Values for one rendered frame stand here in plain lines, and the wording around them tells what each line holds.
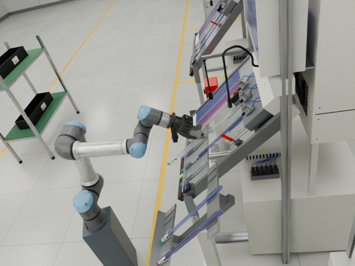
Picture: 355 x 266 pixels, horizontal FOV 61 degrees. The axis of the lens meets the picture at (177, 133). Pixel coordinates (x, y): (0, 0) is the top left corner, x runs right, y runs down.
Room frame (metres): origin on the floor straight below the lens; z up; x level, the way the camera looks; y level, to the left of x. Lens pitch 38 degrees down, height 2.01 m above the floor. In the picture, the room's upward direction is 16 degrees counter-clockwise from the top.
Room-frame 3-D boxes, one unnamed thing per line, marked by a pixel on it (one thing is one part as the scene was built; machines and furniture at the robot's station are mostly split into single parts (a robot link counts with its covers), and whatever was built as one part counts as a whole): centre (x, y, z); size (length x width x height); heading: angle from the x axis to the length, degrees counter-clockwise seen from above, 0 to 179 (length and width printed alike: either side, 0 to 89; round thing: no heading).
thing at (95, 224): (1.24, 0.63, 0.60); 0.15 x 0.15 x 0.10
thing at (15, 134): (3.23, 1.52, 0.55); 0.91 x 0.46 x 1.10; 166
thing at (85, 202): (1.25, 0.63, 0.72); 0.13 x 0.12 x 0.14; 166
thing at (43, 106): (3.23, 1.52, 0.41); 0.57 x 0.17 x 0.11; 166
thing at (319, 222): (1.28, -0.64, 0.31); 0.70 x 0.65 x 0.62; 166
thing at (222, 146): (2.09, -0.37, 0.39); 0.24 x 0.24 x 0.78; 76
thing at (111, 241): (1.24, 0.63, 0.27); 0.18 x 0.18 x 0.55; 2
